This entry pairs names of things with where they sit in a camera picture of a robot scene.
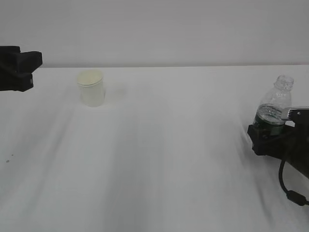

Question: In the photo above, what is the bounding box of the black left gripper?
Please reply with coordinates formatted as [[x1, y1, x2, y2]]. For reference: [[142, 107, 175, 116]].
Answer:
[[0, 46, 42, 92]]

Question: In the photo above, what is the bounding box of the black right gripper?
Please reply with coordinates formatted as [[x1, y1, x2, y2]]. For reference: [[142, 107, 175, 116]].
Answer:
[[247, 124, 309, 179]]

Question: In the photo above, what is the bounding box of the clear water bottle green label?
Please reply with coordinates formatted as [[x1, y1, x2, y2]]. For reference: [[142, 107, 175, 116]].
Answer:
[[253, 75, 294, 136]]

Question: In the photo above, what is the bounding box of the white paper cup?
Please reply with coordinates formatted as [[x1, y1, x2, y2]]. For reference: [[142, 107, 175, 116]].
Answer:
[[77, 69, 105, 107]]

